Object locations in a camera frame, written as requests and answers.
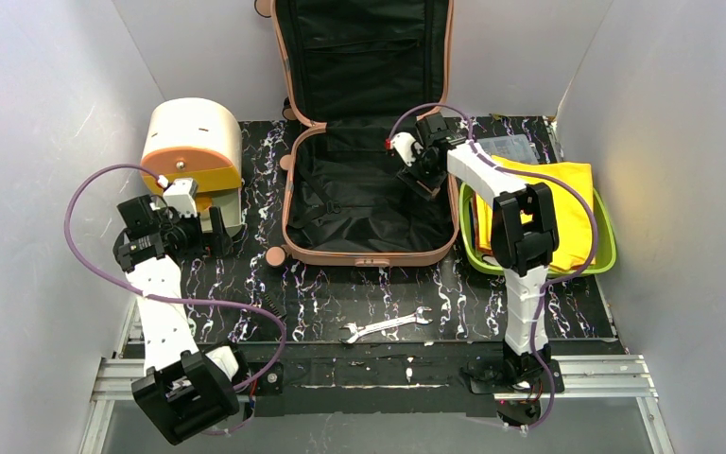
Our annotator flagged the cream cylindrical drum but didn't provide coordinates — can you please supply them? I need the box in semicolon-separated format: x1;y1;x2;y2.
140;97;243;236

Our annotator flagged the pink hard-shell suitcase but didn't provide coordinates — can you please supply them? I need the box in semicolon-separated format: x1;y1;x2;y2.
256;1;459;267

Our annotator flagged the yellow snack packet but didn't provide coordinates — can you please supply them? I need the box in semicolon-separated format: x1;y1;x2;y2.
471;156;594;273

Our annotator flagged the green plastic tray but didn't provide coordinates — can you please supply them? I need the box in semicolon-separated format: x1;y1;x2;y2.
458;183;617;275

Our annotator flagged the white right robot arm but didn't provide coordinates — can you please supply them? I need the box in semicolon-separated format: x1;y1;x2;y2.
386;113;560;357

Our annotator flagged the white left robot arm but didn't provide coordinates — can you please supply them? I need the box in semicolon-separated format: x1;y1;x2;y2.
113;195;240;445

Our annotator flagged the silver open-end wrench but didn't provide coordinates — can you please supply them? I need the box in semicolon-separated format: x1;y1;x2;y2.
340;306;432;344

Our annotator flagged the black spring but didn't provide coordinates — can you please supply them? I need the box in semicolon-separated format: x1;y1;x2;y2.
261;293;286;320

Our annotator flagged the clear plastic screw box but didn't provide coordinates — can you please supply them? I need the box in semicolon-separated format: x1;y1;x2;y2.
477;134;540;165

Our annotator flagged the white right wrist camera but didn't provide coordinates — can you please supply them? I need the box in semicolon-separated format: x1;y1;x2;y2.
386;132;424;166

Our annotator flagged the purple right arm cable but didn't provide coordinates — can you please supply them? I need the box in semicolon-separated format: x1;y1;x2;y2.
388;102;601;433

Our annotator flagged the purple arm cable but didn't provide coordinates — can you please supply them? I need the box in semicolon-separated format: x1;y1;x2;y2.
388;102;601;433
63;164;287;437

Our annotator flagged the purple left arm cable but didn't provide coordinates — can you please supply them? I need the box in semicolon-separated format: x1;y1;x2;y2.
63;164;287;437

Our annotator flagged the aluminium frame rail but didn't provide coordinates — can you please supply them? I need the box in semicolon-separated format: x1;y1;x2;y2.
78;300;258;454

